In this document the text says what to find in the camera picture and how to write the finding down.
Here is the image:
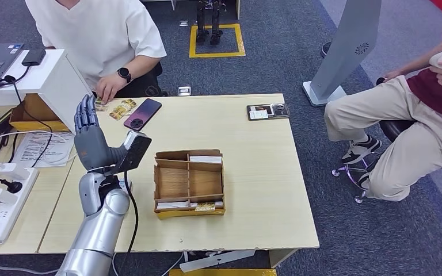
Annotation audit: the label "black wristwatch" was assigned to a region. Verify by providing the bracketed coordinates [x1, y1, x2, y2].
[116, 67, 134, 85]

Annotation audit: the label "person's right hand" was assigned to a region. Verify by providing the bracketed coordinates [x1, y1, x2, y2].
[382, 70, 404, 83]

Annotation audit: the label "purple smartphone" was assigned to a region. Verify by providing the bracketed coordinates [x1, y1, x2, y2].
[123, 98, 163, 132]

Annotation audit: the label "black power adapter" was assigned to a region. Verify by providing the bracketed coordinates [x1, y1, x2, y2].
[0, 109, 15, 134]

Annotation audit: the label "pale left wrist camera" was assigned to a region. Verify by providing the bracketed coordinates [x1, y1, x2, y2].
[106, 131, 153, 177]

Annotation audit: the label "black usb hub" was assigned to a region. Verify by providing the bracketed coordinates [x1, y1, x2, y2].
[21, 48, 47, 68]

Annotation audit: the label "white metal bracket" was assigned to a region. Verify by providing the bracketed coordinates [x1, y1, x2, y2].
[179, 250, 257, 274]

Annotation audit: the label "yellow cardboard box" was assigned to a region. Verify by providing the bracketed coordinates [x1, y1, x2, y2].
[9, 94, 71, 134]

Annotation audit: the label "white power strip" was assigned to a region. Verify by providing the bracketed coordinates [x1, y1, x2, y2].
[0, 167, 40, 244]

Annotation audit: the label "black humanoid robot legs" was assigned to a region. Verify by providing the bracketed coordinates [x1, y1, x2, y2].
[196, 0, 226, 47]

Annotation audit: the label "black power plug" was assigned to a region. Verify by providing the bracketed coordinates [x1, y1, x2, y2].
[0, 178, 24, 195]

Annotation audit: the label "white looped cable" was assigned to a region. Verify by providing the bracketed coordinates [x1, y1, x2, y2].
[0, 131, 82, 166]

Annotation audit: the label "grey kiosk stand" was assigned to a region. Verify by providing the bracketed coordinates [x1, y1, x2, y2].
[302, 0, 383, 108]

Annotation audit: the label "printed paper sheet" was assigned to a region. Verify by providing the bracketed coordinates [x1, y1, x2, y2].
[12, 131, 78, 168]

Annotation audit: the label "black wheeled stool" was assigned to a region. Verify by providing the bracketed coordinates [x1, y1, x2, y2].
[331, 120, 418, 206]

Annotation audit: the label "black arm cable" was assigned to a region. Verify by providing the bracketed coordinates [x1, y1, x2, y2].
[123, 171, 140, 263]

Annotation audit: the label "thin black cable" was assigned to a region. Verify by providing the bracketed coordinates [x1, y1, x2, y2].
[0, 65, 55, 169]

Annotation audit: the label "wooden desk leg panel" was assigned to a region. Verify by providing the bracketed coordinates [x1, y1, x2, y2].
[268, 249, 299, 270]

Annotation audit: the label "white desk riser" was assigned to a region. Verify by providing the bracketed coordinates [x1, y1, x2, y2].
[0, 49, 97, 140]

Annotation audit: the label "black card tray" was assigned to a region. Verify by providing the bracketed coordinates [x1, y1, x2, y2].
[246, 103, 291, 122]

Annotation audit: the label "grey card reader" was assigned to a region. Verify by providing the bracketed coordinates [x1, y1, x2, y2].
[119, 177, 134, 199]

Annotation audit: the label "wooden divided card box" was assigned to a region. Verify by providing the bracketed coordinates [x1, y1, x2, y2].
[153, 148, 226, 220]

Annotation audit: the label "yellow panel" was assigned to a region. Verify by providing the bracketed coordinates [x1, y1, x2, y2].
[169, 269, 278, 276]

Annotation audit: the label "yellow floor tape square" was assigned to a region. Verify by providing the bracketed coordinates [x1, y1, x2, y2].
[189, 23, 246, 59]

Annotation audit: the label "person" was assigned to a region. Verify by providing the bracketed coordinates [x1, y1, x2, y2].
[323, 17, 442, 202]
[24, 0, 167, 105]

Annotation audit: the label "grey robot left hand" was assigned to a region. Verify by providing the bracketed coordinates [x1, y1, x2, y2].
[73, 94, 130, 171]

